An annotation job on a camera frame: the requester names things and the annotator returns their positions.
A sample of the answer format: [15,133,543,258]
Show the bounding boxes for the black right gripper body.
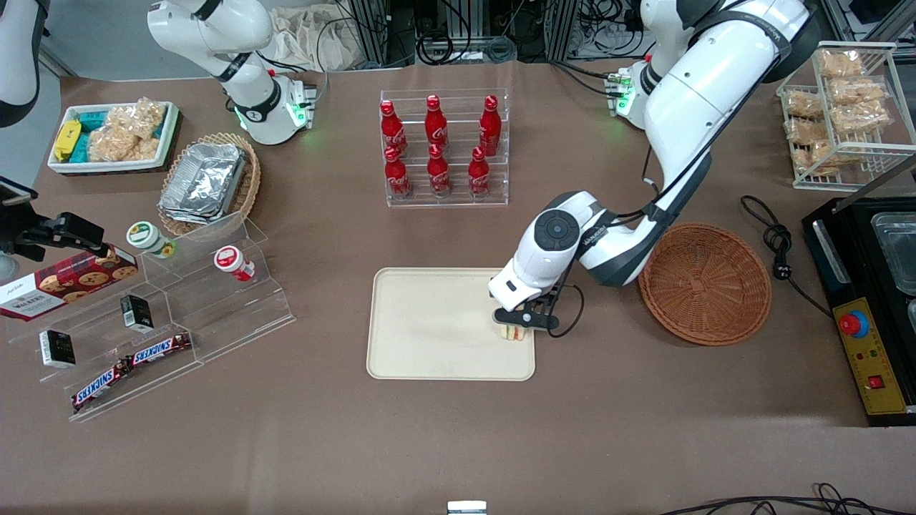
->
[0,206,67,263]

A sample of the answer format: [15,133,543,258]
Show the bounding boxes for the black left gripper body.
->
[492,285,560,333]

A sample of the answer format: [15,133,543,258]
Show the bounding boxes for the beige rectangular tray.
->
[366,268,536,381]

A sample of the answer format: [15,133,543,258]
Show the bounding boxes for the white rectangular snack tray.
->
[47,101,180,175]

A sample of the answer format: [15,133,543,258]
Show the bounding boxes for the round brown wicker basket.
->
[638,224,772,347]

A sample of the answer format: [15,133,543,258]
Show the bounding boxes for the oval tan wicker basket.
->
[157,132,262,238]

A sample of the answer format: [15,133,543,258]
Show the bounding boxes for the red Walkers cookie box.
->
[0,246,140,323]

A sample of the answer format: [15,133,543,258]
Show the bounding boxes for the green lid yogurt cup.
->
[127,221,177,260]

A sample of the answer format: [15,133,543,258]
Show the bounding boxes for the small black box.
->
[39,329,77,369]
[120,294,154,333]

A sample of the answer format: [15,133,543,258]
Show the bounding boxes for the yellow snack packet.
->
[54,119,82,162]

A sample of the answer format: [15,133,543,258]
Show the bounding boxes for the clear bag rice crackers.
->
[106,98,168,141]
[87,126,161,163]

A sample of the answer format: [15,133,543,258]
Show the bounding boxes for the aluminium foil container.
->
[163,142,248,212]
[158,193,240,223]

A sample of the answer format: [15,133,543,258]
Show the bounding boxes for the Snickers chocolate bar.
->
[71,359,134,413]
[127,332,193,367]

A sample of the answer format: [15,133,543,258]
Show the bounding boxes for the clear acrylic bottle rack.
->
[379,88,510,209]

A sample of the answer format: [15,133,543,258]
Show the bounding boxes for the red lid yogurt cup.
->
[213,245,256,283]

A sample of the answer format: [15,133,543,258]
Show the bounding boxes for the clear acrylic step display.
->
[7,211,296,423]

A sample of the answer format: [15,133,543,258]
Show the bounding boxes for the red cola bottle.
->
[379,100,408,155]
[427,144,452,197]
[478,95,502,155]
[468,147,492,198]
[425,95,449,147]
[384,145,412,200]

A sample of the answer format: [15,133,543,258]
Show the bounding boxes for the beige cloth bag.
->
[266,6,374,73]

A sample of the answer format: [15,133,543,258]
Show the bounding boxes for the black heating appliance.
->
[801,154,916,428]

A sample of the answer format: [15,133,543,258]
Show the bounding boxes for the bagged fried snack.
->
[793,142,842,177]
[786,117,832,145]
[818,49,864,79]
[832,102,893,134]
[829,77,890,105]
[784,89,825,121]

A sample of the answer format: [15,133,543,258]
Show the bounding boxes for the black base cables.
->
[550,60,625,99]

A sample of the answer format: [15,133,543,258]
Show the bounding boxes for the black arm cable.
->
[550,29,788,338]

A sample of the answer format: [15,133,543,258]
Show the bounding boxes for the black power cable with plug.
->
[739,195,835,320]

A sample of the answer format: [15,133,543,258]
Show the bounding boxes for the coiled black cable bundle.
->
[416,29,517,67]

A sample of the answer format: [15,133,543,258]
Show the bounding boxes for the aluminium frame post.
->
[349,0,417,69]
[545,0,582,64]

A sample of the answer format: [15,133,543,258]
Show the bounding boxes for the black table edge cable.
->
[657,482,916,515]

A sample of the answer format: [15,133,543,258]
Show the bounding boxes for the white wire basket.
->
[776,41,916,191]

